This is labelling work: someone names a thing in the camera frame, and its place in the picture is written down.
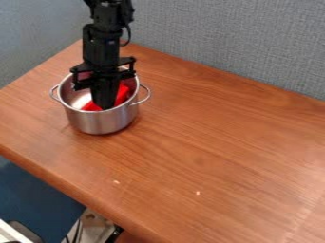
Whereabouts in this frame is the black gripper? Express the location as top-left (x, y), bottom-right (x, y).
top-left (70, 24), bottom-right (137, 109)

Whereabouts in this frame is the red rectangular block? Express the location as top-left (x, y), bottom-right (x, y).
top-left (82, 84), bottom-right (130, 111)

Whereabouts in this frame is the stainless steel pot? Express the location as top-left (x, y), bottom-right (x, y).
top-left (50, 74), bottom-right (152, 135)

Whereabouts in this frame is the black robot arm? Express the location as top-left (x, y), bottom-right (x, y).
top-left (70, 0), bottom-right (137, 110)

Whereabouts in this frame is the white object at corner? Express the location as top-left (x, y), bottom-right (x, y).
top-left (0, 219), bottom-right (34, 243)

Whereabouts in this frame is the metal table leg bracket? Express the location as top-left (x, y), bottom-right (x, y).
top-left (62, 209), bottom-right (124, 243)

